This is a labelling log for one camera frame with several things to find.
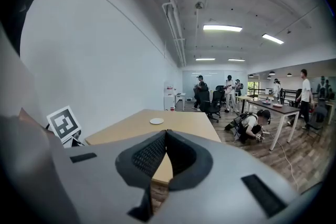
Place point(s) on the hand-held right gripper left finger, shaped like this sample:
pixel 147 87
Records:
pixel 105 178

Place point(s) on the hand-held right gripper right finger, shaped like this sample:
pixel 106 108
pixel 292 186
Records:
pixel 223 165

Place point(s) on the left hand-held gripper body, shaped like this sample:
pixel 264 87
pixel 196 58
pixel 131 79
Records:
pixel 64 123

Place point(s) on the black office chair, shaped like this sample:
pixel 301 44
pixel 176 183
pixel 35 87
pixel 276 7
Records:
pixel 206 103
pixel 217 95

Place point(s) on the white round plate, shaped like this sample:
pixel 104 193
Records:
pixel 156 121

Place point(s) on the pink plate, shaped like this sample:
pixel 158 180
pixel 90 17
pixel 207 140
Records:
pixel 277 105

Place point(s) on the dark table white legs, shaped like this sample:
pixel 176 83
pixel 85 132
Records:
pixel 283 109

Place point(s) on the white desk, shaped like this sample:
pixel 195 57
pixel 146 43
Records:
pixel 180 94

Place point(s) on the white cabinet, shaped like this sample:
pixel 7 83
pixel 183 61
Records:
pixel 168 102

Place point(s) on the white microwave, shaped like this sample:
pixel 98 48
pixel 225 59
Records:
pixel 269 91

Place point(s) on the white box red label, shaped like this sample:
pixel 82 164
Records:
pixel 169 87

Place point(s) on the rectangular ceiling light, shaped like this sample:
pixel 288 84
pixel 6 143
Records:
pixel 205 59
pixel 222 28
pixel 236 59
pixel 273 38

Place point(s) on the white ceiling pipes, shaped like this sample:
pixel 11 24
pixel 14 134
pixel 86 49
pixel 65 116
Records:
pixel 176 34

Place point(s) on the round ceiling device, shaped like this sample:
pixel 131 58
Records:
pixel 199 5

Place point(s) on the yellow table black pedestal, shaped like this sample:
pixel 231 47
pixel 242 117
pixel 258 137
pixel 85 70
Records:
pixel 242 97

